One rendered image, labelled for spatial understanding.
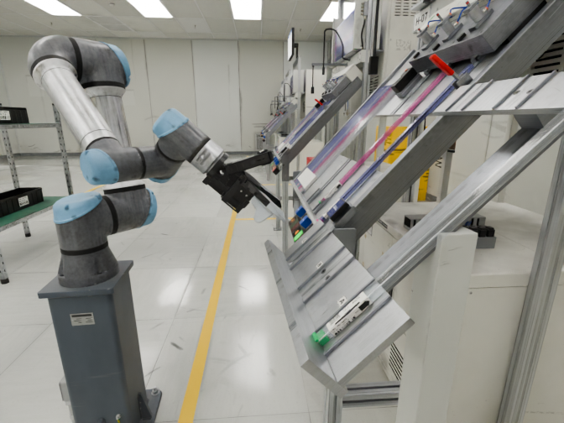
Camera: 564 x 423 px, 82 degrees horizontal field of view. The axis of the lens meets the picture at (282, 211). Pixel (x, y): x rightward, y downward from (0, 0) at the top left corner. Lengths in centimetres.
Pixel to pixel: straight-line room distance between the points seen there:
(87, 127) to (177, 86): 894
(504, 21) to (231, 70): 891
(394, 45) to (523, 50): 151
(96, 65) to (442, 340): 103
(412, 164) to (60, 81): 82
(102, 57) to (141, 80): 892
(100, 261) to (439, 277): 84
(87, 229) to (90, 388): 47
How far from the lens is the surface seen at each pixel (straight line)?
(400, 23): 237
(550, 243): 96
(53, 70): 99
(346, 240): 70
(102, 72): 108
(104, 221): 101
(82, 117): 86
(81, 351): 113
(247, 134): 950
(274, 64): 961
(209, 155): 75
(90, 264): 102
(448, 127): 79
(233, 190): 76
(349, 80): 226
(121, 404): 123
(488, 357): 109
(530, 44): 89
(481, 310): 99
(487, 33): 88
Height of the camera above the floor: 98
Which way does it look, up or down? 16 degrees down
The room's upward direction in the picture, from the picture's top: straight up
